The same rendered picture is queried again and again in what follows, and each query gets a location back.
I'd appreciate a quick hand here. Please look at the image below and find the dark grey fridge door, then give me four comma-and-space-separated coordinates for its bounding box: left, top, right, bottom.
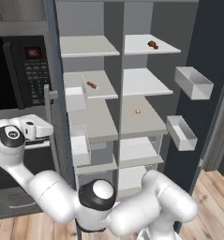
162, 0, 224, 233

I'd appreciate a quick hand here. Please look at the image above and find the grey wood cupboard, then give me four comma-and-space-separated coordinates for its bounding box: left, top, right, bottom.
0, 0, 50, 36

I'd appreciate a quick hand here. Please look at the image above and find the silver oven door handle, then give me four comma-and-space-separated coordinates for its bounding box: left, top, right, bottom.
0, 139, 52, 155

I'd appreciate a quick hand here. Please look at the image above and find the white freezer shelf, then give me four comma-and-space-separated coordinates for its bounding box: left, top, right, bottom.
63, 69, 119, 100
59, 35, 121, 59
67, 98, 119, 145

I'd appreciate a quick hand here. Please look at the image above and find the white freezer door bin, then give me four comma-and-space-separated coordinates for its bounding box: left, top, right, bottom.
64, 72, 90, 113
69, 125, 92, 167

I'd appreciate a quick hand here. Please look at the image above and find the white fridge shelf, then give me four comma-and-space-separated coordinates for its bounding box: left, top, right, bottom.
124, 34, 182, 56
122, 67, 174, 98
119, 95, 170, 141

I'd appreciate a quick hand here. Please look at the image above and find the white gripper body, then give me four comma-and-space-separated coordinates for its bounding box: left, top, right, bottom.
20, 113, 54, 140

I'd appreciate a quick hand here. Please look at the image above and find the white fridge drawer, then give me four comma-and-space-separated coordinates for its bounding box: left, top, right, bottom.
118, 136, 165, 169
117, 165, 149, 199

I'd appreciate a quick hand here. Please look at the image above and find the black microwave oven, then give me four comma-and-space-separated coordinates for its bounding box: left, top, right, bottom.
0, 35, 53, 111

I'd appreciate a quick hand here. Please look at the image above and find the white fridge door bin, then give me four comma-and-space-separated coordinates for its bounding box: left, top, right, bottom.
166, 114, 199, 152
174, 66, 215, 101

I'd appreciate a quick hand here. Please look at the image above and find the black microwave door handle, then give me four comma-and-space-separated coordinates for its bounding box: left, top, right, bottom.
2, 41, 26, 110

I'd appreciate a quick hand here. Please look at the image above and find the dark wood cupboard run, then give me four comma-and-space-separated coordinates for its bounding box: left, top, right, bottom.
203, 105, 224, 183

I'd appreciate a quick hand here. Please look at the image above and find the grey freezer door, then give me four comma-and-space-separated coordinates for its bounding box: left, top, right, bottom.
43, 0, 78, 189

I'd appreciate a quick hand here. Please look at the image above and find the grey freezer door handle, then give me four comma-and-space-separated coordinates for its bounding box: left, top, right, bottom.
43, 83, 61, 176

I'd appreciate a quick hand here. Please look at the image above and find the grey side-by-side fridge cabinet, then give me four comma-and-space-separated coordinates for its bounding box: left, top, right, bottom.
55, 0, 201, 201

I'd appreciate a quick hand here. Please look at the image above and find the dark brown meat piece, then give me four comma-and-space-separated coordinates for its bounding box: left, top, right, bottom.
147, 39, 159, 51

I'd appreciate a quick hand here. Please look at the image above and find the brown chicken drumstick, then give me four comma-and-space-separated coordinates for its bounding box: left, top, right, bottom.
86, 81, 99, 91

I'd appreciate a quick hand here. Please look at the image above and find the dark grey oven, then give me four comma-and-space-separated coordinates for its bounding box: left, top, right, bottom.
0, 107, 62, 221

